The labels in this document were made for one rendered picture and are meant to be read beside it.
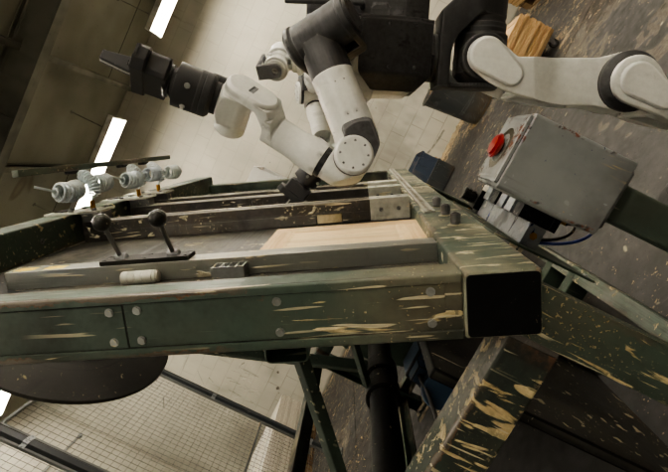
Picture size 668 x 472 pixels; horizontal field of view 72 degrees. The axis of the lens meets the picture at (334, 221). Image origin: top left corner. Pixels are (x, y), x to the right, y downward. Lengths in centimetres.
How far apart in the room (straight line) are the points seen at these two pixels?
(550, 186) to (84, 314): 76
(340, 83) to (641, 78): 71
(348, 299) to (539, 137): 37
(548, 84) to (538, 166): 55
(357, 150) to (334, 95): 13
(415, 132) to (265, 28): 245
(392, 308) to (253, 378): 652
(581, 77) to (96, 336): 118
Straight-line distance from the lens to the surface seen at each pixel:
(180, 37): 705
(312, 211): 148
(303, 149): 92
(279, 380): 719
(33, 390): 190
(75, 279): 118
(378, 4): 119
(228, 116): 97
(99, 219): 106
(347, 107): 95
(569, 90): 130
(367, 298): 74
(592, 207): 78
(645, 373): 91
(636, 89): 131
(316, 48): 99
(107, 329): 87
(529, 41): 435
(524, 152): 74
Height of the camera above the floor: 114
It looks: 2 degrees down
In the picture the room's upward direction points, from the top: 64 degrees counter-clockwise
